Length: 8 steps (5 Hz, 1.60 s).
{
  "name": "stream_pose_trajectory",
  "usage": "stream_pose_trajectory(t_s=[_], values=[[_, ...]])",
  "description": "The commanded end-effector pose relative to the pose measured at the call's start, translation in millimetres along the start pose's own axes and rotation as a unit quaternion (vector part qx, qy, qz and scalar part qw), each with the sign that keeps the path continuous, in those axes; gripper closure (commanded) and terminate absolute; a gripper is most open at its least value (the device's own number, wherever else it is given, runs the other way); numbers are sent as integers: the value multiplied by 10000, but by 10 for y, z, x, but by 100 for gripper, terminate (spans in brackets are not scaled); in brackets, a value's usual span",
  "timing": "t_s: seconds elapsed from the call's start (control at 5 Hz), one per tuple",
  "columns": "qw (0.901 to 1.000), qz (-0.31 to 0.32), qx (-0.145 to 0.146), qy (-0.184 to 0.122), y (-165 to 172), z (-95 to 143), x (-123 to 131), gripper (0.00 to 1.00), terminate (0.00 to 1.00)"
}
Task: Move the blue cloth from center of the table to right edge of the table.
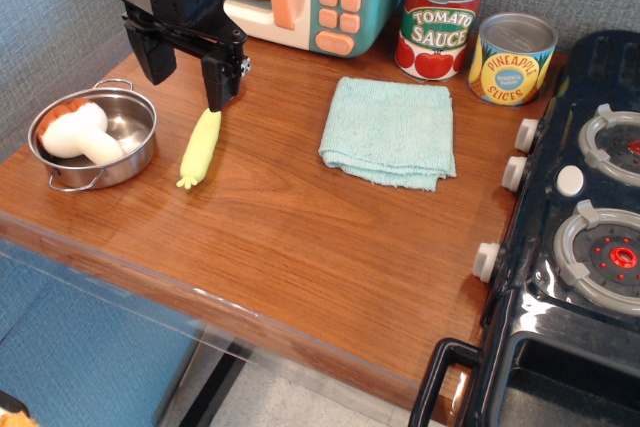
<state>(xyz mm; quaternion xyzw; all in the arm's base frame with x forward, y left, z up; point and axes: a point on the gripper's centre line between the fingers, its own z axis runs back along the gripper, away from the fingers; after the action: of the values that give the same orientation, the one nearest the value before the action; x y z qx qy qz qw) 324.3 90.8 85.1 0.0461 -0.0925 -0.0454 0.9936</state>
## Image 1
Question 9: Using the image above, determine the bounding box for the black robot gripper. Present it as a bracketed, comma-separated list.
[121, 0, 248, 112]

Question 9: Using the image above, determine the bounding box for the light blue cloth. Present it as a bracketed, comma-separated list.
[319, 77, 457, 192]

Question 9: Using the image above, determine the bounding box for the grey stove knob bottom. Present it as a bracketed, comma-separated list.
[472, 243, 501, 283]

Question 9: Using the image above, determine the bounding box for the grey stove knob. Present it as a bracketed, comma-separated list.
[472, 243, 501, 283]
[514, 119, 539, 153]
[501, 156, 527, 192]

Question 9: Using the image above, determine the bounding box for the small steel pot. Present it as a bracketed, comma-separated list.
[28, 79, 158, 192]

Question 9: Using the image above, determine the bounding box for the white plush mushroom toy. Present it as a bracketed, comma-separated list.
[37, 98, 126, 165]

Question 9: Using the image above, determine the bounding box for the tomato sauce can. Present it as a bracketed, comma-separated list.
[395, 0, 481, 81]

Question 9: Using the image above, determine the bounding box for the pineapple slices can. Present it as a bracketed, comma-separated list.
[468, 12, 558, 106]

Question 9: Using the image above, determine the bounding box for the grey stove knob middle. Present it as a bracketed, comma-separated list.
[501, 156, 527, 192]

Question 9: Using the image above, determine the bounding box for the grey stove knob top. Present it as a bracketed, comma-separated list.
[514, 119, 539, 153]

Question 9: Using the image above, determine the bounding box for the orange plush toy corner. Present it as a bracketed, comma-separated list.
[0, 411, 39, 427]

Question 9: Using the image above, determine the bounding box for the black toy stove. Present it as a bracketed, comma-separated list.
[410, 30, 639, 426]

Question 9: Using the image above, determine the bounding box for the yellow handled metal spoon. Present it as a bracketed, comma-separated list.
[176, 109, 222, 190]

